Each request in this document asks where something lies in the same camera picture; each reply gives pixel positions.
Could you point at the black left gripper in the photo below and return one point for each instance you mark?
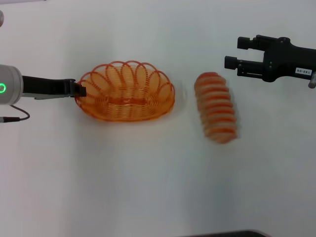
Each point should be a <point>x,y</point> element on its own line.
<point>47,87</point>

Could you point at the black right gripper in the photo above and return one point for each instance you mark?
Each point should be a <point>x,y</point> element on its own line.
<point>286,59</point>

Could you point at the orange woven plastic basket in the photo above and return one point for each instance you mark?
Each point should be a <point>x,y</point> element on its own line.
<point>128,100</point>

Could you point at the orange striped bread loaf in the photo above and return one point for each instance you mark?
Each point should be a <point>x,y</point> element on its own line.
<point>217,108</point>

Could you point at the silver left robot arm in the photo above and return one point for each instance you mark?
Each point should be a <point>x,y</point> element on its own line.
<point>11,84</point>

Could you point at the black robot torso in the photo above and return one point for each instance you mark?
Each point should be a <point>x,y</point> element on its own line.
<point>234,234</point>

